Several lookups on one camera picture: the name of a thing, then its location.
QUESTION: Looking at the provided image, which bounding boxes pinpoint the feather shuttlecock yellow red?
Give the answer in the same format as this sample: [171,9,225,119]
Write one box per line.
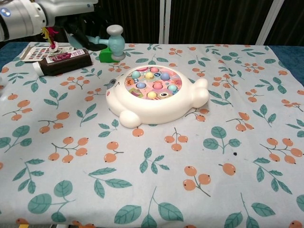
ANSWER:
[40,26,60,56]

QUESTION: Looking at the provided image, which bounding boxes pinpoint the white whack-a-mole toy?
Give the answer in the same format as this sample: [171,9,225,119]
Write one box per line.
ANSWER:
[105,66,209,129]

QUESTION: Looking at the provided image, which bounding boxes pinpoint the green plastic building block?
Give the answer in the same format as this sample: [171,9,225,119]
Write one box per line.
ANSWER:
[99,46,119,64]

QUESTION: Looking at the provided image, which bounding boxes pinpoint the white metal frame post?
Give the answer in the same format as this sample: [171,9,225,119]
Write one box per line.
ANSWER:
[255,0,286,46]
[64,32,78,48]
[158,0,172,45]

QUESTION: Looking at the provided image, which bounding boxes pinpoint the brown bottle white cap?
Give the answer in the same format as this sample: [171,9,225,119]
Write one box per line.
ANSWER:
[32,47,93,76]

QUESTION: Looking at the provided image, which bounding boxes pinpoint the floral fruit print tablecloth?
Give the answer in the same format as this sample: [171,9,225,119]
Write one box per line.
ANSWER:
[0,42,304,228]

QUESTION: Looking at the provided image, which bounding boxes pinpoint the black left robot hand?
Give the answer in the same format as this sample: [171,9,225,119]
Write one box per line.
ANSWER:
[54,13,106,52]

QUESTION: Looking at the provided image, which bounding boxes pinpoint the teal grey toy hammer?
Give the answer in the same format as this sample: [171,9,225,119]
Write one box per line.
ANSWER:
[85,24,125,63]

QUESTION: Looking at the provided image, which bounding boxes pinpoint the colour swatch paper card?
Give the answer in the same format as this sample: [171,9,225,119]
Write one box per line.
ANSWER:
[19,45,81,63]

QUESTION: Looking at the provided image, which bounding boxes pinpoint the dark pleated curtain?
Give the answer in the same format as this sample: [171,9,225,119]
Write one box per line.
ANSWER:
[0,0,304,47]

